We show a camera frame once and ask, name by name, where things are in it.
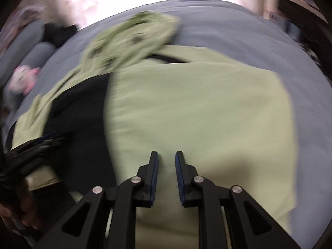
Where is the person's left hand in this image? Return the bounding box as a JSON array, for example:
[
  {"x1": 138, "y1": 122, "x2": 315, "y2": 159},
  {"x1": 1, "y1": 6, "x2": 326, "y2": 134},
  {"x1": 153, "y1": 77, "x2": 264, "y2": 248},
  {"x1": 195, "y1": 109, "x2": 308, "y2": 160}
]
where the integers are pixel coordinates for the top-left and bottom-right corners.
[{"x1": 0, "y1": 179, "x2": 43, "y2": 235}]

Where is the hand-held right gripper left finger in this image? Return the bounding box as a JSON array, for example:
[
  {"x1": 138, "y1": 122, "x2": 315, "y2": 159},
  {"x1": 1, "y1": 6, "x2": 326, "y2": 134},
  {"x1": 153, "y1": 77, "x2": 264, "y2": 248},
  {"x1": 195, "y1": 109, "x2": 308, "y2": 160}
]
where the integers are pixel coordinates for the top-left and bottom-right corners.
[{"x1": 34, "y1": 151, "x2": 159, "y2": 249}]

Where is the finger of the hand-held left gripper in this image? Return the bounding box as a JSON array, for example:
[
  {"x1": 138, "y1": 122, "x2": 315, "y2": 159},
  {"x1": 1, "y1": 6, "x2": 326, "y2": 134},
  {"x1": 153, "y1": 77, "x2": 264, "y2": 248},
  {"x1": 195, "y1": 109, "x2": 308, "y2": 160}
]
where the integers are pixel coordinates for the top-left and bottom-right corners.
[
  {"x1": 15, "y1": 142, "x2": 62, "y2": 176},
  {"x1": 10, "y1": 132, "x2": 66, "y2": 158}
]

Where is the black fuzzy cloth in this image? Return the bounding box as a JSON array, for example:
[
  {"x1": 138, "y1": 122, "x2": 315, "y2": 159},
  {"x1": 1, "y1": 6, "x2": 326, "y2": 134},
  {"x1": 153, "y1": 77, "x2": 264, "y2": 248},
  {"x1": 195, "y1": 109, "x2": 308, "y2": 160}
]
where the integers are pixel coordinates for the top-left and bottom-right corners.
[{"x1": 41, "y1": 23, "x2": 79, "y2": 48}]

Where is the light green and black garment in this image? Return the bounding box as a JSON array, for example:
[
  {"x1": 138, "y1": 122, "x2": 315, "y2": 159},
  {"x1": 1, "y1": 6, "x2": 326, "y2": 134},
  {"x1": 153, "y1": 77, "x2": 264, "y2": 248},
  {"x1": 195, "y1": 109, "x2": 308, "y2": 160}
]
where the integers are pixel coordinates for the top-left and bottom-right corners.
[{"x1": 12, "y1": 12, "x2": 299, "y2": 249}]

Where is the blue-grey pillow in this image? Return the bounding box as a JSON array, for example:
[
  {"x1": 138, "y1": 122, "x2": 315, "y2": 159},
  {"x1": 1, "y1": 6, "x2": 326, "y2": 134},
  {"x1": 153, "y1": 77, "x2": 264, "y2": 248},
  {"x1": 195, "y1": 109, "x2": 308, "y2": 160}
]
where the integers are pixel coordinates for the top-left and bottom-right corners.
[
  {"x1": 0, "y1": 18, "x2": 45, "y2": 65},
  {"x1": 10, "y1": 43, "x2": 56, "y2": 83}
]

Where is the pink and white plush toy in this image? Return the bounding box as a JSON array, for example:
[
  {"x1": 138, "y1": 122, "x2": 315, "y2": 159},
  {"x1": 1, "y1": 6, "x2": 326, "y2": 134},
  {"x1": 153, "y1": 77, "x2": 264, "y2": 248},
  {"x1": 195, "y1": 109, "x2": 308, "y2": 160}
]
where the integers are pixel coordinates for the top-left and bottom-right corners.
[{"x1": 8, "y1": 65, "x2": 41, "y2": 95}]

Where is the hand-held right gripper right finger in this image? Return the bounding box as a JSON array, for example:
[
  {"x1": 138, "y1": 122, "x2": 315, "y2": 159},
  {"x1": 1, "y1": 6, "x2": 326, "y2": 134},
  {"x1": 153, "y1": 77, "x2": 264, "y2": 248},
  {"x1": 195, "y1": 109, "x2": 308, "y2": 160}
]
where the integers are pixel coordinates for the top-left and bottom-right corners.
[{"x1": 175, "y1": 150, "x2": 301, "y2": 249}]

